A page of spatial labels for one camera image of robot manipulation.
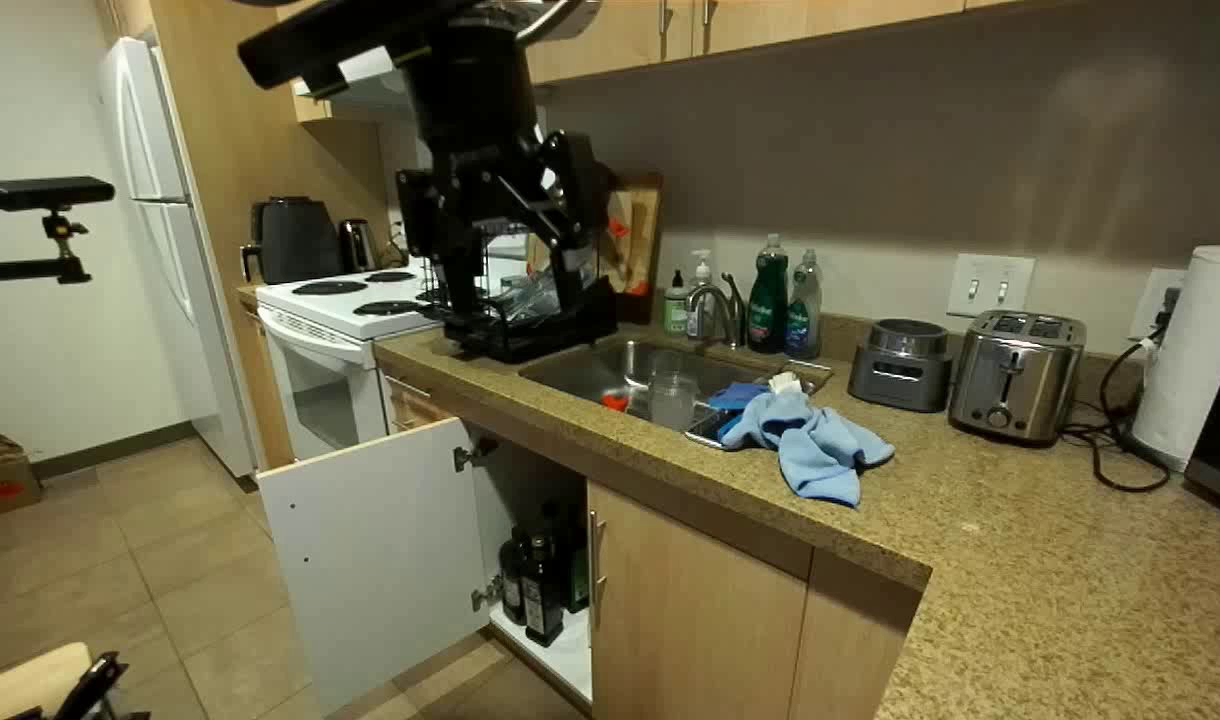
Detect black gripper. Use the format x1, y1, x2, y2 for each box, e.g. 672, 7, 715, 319
397, 16, 618, 353

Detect wooden cabinet door white inside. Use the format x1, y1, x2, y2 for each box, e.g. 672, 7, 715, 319
257, 412, 518, 718

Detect wooden cutting board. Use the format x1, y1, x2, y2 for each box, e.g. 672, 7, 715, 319
605, 173, 669, 326

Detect steel kitchen sink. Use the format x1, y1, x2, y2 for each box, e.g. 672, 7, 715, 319
517, 333, 841, 435

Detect small white bottle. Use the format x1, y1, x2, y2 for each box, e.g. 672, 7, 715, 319
659, 270, 696, 340

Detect wooden drawer stack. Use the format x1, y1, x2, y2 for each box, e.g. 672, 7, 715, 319
380, 372, 460, 435

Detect clear soap dispenser bottle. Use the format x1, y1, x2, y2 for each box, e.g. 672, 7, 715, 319
683, 250, 722, 343

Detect white range hood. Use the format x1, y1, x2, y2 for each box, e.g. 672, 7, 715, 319
286, 67, 431, 131

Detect steel sink faucet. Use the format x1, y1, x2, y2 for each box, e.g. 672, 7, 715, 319
683, 271, 756, 353

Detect clear drinking glass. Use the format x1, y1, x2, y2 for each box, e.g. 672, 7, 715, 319
645, 372, 703, 434

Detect white electric stove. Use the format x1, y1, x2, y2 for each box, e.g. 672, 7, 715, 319
252, 257, 452, 465

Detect green dish soap bottle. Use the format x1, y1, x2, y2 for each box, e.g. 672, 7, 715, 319
742, 233, 796, 358

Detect clear blue soap bottle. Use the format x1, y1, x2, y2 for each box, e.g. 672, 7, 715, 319
785, 250, 823, 360

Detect wooden upper cabinets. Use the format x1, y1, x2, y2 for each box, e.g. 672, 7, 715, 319
286, 0, 1039, 130

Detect blue cloth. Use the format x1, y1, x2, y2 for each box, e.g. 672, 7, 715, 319
693, 377, 899, 512

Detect white refrigerator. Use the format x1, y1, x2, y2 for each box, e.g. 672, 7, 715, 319
96, 34, 263, 483

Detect dark green glass bottle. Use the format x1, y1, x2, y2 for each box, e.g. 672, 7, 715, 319
518, 529, 568, 653

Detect small silver container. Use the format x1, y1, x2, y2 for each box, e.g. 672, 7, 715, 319
842, 317, 957, 415

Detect stainless steel toaster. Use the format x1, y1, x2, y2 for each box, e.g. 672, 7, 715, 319
948, 307, 1087, 448

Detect black clamp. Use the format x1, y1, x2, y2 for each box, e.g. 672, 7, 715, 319
11, 649, 152, 720

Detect white paper towel roll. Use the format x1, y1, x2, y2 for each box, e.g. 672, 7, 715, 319
1127, 242, 1220, 474

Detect black wire dish rack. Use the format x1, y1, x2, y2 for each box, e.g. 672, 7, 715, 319
440, 271, 624, 369

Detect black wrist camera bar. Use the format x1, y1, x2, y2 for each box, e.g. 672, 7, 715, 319
234, 0, 466, 98

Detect wooden cabinet door steel handle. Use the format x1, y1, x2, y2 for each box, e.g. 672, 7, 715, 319
582, 479, 817, 720

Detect white light switch plate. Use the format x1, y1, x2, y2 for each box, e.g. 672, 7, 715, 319
942, 252, 1039, 319

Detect black camera on stand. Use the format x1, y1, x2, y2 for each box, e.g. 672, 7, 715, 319
0, 173, 119, 293

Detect black appliance power cable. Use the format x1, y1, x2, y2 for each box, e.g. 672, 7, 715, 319
1063, 283, 1185, 498

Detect white wall outlet plate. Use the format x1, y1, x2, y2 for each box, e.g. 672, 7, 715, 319
1127, 265, 1188, 343

